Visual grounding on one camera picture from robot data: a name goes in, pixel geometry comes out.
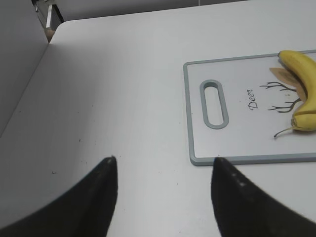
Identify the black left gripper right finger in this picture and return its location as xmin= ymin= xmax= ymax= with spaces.
xmin=211 ymin=158 xmax=316 ymax=237

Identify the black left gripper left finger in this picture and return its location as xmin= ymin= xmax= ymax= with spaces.
xmin=0 ymin=157 xmax=117 ymax=237

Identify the yellow banana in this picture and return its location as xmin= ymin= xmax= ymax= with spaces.
xmin=274 ymin=50 xmax=316 ymax=137

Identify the white grey-rimmed cutting board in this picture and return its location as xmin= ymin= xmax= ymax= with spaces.
xmin=183 ymin=53 xmax=316 ymax=166

